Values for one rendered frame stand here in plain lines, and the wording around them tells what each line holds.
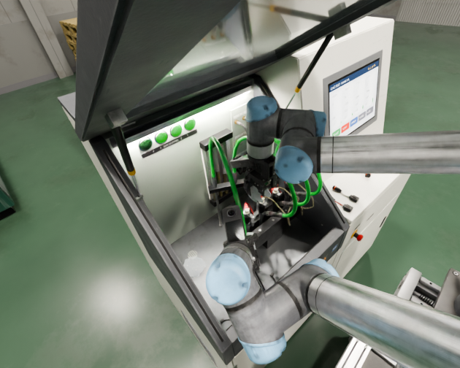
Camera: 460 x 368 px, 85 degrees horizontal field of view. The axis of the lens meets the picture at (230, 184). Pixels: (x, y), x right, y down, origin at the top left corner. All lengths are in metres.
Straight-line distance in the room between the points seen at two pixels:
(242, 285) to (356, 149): 0.31
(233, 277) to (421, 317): 0.25
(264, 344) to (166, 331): 1.54
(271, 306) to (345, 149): 0.31
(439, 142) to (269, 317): 0.41
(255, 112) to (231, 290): 0.39
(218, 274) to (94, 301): 1.90
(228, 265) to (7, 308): 2.35
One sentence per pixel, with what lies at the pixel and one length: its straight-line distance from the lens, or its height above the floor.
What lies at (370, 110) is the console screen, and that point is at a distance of 1.53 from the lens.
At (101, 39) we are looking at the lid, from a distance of 0.20.
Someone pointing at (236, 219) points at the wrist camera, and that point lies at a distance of 0.63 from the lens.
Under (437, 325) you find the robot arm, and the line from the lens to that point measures 0.37.
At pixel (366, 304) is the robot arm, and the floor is 1.48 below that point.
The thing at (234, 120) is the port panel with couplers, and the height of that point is 1.31.
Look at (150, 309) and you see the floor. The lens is 2.10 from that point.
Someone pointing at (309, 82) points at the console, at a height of 1.45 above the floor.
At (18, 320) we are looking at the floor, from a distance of 2.56.
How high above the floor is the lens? 1.84
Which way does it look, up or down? 43 degrees down
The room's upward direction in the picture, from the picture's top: 5 degrees counter-clockwise
